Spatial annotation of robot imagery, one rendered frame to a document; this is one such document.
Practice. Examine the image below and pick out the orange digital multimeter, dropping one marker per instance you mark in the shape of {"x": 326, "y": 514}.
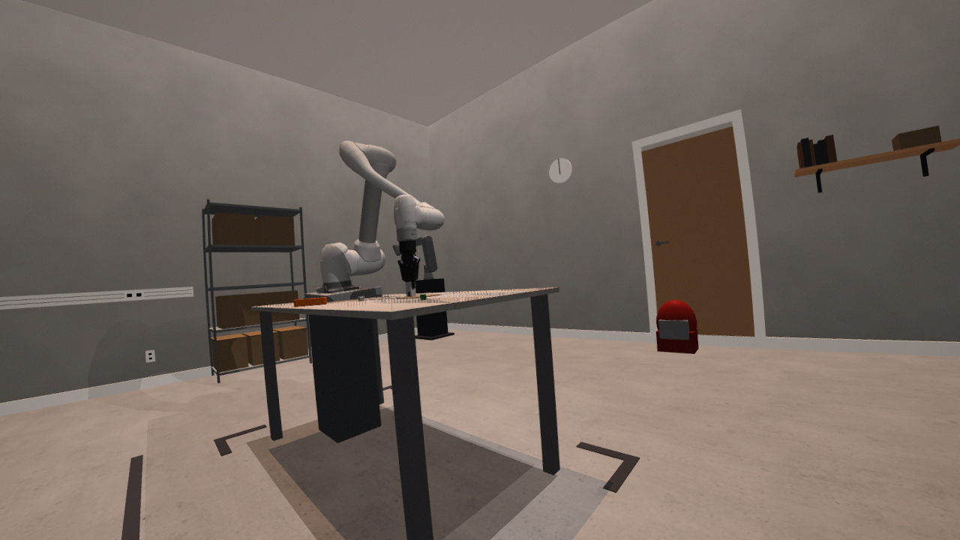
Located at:
{"x": 310, "y": 301}

